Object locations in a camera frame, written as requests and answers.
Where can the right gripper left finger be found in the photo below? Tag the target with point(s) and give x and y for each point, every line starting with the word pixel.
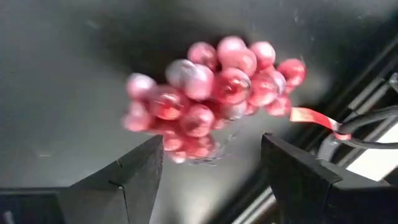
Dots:
pixel 124 186

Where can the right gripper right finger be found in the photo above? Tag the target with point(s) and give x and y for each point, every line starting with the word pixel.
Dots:
pixel 298 186

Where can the red ribbon tag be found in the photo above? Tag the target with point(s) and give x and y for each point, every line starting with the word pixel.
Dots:
pixel 311 116

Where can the red grape bunch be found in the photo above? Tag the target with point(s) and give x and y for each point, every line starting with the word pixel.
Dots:
pixel 202 93

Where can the black table mat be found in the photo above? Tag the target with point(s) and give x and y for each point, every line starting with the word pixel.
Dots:
pixel 62 77

